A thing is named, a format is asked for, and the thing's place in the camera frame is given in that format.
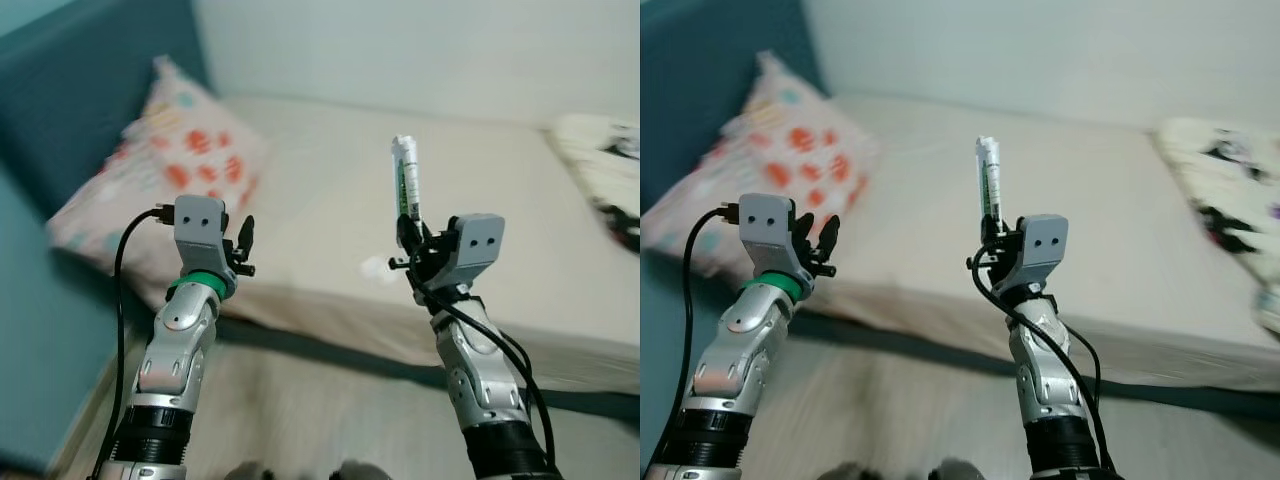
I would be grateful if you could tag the white and green tube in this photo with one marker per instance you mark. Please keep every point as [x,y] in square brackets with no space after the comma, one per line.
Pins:
[990,175]
[405,175]

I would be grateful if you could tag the white pillow with coloured dots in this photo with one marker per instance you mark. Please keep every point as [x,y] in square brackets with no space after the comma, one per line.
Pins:
[790,150]
[180,150]

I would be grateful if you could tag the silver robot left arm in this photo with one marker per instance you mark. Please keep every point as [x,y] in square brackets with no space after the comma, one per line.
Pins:
[175,350]
[740,340]

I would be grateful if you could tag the beige bed mattress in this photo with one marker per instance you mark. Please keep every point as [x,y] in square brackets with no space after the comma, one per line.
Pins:
[1100,230]
[480,220]

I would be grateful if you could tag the blue padded headboard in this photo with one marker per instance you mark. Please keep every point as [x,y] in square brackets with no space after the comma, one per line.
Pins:
[70,90]
[700,90]

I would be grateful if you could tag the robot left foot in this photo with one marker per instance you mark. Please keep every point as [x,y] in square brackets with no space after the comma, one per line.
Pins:
[857,472]
[248,472]

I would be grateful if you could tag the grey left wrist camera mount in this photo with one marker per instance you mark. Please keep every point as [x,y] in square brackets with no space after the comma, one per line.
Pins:
[198,225]
[765,225]

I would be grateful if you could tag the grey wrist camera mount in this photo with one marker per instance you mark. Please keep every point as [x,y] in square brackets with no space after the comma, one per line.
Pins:
[478,240]
[1045,240]
[198,225]
[765,225]

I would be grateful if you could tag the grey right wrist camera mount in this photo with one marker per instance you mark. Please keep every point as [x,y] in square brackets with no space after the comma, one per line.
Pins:
[1045,240]
[478,240]

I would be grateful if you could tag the dark blue bed frame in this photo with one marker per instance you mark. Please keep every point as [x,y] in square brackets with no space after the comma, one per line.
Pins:
[600,405]
[1200,398]

